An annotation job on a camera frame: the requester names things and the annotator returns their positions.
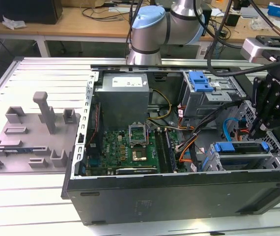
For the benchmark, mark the hard disk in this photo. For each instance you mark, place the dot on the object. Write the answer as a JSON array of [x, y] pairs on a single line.
[[224, 147]]

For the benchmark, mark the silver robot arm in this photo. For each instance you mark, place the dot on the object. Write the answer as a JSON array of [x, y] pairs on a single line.
[[149, 32]]

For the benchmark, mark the silver disk bay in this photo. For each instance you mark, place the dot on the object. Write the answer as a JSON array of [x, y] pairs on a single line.
[[273, 161]]

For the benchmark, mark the silver drive cage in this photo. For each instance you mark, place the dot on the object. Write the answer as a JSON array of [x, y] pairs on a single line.
[[199, 103]]

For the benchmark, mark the clear plastic bag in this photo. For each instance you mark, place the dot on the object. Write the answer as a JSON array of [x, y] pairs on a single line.
[[258, 24]]

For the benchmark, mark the blue drive latch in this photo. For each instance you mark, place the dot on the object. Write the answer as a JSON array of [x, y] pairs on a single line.
[[199, 81]]

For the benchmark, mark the grey flat device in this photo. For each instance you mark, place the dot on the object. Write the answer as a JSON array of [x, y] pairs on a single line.
[[249, 12]]

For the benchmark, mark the RAM stick in slot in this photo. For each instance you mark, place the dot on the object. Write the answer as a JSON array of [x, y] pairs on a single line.
[[171, 152]]

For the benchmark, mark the black RAM slot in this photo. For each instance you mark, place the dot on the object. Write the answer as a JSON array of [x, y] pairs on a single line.
[[160, 152]]

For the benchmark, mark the CPU socket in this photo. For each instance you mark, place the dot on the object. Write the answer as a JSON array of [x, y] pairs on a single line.
[[138, 155]]

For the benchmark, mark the grey power supply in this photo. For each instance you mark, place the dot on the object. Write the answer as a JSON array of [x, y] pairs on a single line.
[[120, 103]]

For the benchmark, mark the black graphics card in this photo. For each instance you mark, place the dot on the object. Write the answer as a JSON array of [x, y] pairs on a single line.
[[136, 171]]

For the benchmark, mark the black PC case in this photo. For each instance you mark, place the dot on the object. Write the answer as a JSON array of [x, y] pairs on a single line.
[[154, 196]]

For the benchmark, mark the green motherboard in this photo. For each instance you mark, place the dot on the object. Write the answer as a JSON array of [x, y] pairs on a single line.
[[115, 147]]

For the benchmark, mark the grey parts rack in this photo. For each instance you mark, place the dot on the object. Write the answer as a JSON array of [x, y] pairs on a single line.
[[32, 137]]

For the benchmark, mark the RAM stick on rack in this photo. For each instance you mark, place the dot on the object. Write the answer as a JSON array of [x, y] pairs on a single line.
[[19, 150]]

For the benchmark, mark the large black box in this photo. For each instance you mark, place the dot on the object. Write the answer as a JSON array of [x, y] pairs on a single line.
[[27, 11]]

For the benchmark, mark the crumpled white wrapper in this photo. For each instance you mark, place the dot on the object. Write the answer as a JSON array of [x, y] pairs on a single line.
[[13, 23]]

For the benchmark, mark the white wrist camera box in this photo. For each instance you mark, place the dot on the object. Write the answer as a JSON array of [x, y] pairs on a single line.
[[251, 50]]

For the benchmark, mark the wooden desk white frame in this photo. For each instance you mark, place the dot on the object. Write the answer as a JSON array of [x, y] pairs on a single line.
[[56, 27]]

